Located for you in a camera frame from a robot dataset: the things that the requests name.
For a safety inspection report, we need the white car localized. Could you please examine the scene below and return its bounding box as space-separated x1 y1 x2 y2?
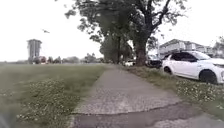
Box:
161 50 224 85
123 59 136 67

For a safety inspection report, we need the large leafy tree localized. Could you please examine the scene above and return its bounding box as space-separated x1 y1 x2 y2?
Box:
64 0 188 67

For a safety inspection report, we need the grey concrete path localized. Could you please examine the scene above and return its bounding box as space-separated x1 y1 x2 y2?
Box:
68 64 224 128

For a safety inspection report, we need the distant row of trees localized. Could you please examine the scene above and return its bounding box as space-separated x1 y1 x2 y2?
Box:
41 53 104 64

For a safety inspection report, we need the dark car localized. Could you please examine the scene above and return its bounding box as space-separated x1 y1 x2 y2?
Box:
146 54 163 69

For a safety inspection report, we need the pale house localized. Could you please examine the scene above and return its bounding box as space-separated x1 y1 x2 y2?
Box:
158 38 214 58

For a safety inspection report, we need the wide grass field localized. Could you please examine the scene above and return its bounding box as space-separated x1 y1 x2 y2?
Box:
0 62 110 128

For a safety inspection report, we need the construction crane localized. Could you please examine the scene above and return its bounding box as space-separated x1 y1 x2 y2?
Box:
41 28 51 35

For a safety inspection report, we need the tall tower building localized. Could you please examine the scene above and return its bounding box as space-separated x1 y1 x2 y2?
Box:
26 38 43 64

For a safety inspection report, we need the narrow grass strip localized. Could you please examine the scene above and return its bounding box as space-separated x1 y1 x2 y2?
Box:
124 64 224 122

